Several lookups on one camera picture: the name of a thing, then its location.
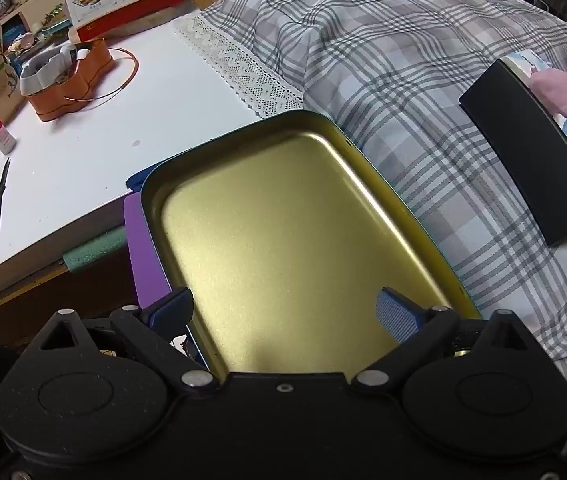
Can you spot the grey plaid blanket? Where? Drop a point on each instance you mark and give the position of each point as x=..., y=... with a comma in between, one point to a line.
x=388, y=60

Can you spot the purple flat sheet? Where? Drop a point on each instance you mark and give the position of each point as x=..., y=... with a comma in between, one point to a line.
x=138, y=250

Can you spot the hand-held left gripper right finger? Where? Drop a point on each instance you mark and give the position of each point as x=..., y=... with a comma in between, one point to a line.
x=396, y=317

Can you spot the pink cloth pouch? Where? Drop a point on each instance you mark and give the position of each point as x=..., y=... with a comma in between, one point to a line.
x=553, y=90

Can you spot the printed plastic packet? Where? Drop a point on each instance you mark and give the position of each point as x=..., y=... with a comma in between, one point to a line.
x=522, y=62

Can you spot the green foam tube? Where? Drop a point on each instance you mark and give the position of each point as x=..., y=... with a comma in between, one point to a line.
x=93, y=252

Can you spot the gold metal tin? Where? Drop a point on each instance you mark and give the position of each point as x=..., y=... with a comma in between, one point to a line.
x=283, y=240

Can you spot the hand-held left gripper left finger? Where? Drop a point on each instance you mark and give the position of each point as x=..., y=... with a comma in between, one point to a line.
x=171, y=309

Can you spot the black box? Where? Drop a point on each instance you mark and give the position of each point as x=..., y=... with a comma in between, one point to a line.
x=523, y=150

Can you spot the orange leather box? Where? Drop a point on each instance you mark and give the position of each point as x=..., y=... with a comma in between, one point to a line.
x=63, y=95

